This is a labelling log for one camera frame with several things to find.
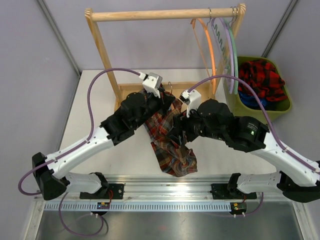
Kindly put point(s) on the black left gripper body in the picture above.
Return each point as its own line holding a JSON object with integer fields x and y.
{"x": 155, "y": 104}

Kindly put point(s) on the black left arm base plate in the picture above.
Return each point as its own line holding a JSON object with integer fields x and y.
{"x": 114, "y": 190}

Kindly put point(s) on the aluminium mounting rail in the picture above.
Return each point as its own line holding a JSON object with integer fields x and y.
{"x": 132, "y": 194}

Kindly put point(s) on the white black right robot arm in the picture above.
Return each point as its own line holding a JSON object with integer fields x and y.
{"x": 213, "y": 119}

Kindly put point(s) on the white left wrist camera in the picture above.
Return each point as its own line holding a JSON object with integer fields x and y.
{"x": 151, "y": 83}

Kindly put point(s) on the wooden clothes rack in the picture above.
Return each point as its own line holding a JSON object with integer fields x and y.
{"x": 122, "y": 90}

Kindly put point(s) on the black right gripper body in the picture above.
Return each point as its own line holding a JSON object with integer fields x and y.
{"x": 193, "y": 125}

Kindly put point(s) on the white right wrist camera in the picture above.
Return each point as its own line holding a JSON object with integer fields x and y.
{"x": 192, "y": 99}

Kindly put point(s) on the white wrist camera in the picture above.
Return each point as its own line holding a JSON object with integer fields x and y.
{"x": 151, "y": 83}
{"x": 192, "y": 99}

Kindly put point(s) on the brown multicolour plaid shirt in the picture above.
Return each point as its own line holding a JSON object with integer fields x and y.
{"x": 173, "y": 159}

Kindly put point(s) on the red black checked shirt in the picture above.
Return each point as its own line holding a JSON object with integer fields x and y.
{"x": 263, "y": 78}

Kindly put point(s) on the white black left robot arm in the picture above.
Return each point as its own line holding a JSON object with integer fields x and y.
{"x": 53, "y": 171}

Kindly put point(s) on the blue checked shirt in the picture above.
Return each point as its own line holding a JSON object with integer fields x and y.
{"x": 250, "y": 101}

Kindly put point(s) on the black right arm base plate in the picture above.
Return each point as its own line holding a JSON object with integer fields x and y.
{"x": 220, "y": 191}

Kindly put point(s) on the lilac plastic hanger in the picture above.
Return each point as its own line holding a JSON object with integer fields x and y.
{"x": 228, "y": 55}

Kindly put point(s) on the mint green plastic hanger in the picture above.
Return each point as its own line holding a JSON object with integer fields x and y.
{"x": 233, "y": 37}

